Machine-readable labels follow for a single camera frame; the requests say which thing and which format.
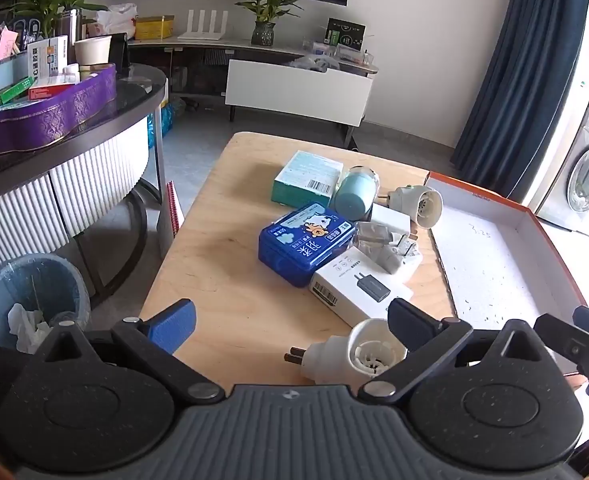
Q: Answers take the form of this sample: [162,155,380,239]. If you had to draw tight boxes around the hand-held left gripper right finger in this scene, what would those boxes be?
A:
[357,297,557,406]

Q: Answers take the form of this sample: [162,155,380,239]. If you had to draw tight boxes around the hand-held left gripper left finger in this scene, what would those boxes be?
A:
[34,299,228,406]

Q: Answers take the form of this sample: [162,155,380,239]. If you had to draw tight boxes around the large white plug charger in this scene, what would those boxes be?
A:
[359,232,423,276]

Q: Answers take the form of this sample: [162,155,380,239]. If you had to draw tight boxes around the white charger carton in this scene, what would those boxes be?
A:
[309,245,415,326]

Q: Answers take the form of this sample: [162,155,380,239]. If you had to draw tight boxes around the white round socket adapter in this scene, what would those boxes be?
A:
[283,317,407,386]
[377,185,444,231]

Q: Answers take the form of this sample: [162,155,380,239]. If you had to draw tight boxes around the orange cardboard box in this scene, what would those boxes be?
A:
[421,171,587,386]

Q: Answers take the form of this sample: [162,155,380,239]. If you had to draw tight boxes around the red notebook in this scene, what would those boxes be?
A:
[157,180,186,256]

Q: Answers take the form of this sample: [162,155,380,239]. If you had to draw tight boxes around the light blue jar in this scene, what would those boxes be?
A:
[334,165,379,222]

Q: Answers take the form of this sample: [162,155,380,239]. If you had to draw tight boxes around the silver washing machine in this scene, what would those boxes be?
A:
[529,100,589,241]

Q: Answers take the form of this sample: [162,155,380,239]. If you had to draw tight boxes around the round ribbed side table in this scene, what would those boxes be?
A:
[0,62,170,306]

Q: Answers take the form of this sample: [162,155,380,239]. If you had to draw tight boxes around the blue trash bin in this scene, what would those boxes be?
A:
[0,252,91,356]

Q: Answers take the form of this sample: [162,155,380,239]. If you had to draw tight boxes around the green and white carton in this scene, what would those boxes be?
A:
[273,150,344,208]

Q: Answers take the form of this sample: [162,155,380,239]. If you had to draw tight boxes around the blue plastic bag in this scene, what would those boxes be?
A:
[147,97,188,148]

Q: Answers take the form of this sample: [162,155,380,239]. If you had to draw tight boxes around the dark blue curtain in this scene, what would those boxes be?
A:
[449,0,589,206]

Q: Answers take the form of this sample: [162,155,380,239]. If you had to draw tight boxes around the purple box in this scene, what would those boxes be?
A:
[0,62,118,157]

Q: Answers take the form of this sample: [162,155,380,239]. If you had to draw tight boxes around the white television cabinet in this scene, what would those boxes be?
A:
[127,37,380,148]

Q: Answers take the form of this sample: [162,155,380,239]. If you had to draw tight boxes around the red box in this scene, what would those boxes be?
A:
[28,82,75,101]

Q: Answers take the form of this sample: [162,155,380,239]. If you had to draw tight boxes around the crumpled clear plastic bag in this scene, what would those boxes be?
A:
[289,55,340,72]

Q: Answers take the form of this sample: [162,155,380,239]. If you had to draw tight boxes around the clear plastic boxes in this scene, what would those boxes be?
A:
[301,39,370,68]

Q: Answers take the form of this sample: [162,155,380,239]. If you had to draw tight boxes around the black stand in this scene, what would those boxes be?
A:
[109,33,131,68]

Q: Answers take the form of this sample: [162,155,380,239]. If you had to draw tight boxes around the white paper cup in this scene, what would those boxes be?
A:
[74,36,112,67]

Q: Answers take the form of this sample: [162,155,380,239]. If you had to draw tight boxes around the white router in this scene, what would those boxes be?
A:
[177,9,231,42]

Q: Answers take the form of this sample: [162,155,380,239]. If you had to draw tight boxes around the black box with green label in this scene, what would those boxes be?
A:
[327,17,366,51]

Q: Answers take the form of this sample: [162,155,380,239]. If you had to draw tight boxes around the white and blue medicine box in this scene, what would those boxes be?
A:
[27,35,70,81]

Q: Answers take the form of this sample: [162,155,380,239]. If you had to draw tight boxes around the yellow box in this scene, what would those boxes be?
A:
[134,15,175,41]

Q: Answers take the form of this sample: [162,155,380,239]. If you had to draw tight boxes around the potted plant in dark vase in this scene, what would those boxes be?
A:
[234,0,305,46]

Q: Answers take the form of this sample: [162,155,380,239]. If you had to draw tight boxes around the white plastic bag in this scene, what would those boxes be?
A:
[97,3,138,38]

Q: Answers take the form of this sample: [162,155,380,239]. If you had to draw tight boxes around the steel bottle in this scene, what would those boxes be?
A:
[57,8,85,46]

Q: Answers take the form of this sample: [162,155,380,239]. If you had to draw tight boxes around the potted bamboo plant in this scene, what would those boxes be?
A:
[12,0,110,36]

